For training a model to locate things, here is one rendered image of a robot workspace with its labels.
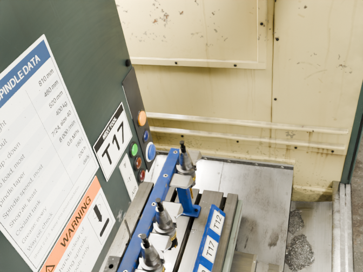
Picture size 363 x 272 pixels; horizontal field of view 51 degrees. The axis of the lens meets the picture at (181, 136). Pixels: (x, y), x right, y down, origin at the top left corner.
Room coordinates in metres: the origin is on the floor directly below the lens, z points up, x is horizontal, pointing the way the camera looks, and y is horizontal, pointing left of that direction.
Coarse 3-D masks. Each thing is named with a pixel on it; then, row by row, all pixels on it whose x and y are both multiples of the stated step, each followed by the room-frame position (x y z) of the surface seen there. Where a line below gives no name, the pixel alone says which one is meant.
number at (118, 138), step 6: (120, 120) 0.45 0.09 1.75; (120, 126) 0.45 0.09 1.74; (126, 126) 0.46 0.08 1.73; (114, 132) 0.43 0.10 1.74; (120, 132) 0.44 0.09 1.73; (126, 132) 0.46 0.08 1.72; (114, 138) 0.42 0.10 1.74; (120, 138) 0.44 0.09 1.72; (126, 138) 0.45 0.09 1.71; (114, 144) 0.42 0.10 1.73; (120, 144) 0.43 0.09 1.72; (114, 150) 0.42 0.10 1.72; (120, 150) 0.43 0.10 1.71
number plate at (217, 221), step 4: (216, 212) 0.84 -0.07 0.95; (212, 216) 0.82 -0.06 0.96; (216, 216) 0.82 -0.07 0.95; (220, 216) 0.83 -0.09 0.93; (212, 220) 0.80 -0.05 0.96; (216, 220) 0.81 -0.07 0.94; (220, 220) 0.82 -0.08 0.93; (212, 224) 0.79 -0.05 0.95; (216, 224) 0.80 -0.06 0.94; (220, 224) 0.80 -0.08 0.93; (212, 228) 0.77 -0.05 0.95; (216, 228) 0.78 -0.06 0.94; (220, 228) 0.79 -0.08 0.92; (216, 232) 0.77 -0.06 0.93; (220, 232) 0.77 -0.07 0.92
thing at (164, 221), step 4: (156, 208) 0.64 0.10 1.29; (164, 208) 0.63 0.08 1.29; (156, 212) 0.63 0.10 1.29; (160, 212) 0.62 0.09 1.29; (164, 212) 0.62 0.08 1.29; (156, 216) 0.63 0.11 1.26; (160, 216) 0.62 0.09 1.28; (164, 216) 0.62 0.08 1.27; (168, 216) 0.63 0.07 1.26; (160, 220) 0.62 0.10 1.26; (164, 220) 0.62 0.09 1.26; (168, 220) 0.62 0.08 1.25; (160, 224) 0.62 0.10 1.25; (164, 224) 0.61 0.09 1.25; (168, 224) 0.62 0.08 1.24; (160, 228) 0.62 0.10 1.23; (164, 228) 0.61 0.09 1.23; (168, 228) 0.61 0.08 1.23
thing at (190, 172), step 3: (192, 159) 0.86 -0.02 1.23; (195, 162) 0.84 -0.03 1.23; (177, 165) 0.84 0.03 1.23; (195, 165) 0.83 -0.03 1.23; (177, 168) 0.83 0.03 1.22; (192, 168) 0.82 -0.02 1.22; (195, 168) 0.83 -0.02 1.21; (177, 171) 0.84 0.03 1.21; (180, 171) 0.81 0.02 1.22; (183, 171) 0.81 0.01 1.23; (186, 171) 0.81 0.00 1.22; (189, 171) 0.81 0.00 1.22; (192, 171) 0.81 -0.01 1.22; (183, 174) 0.81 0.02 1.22; (186, 174) 0.80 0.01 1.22; (189, 174) 0.81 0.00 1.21; (192, 174) 0.81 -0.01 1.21
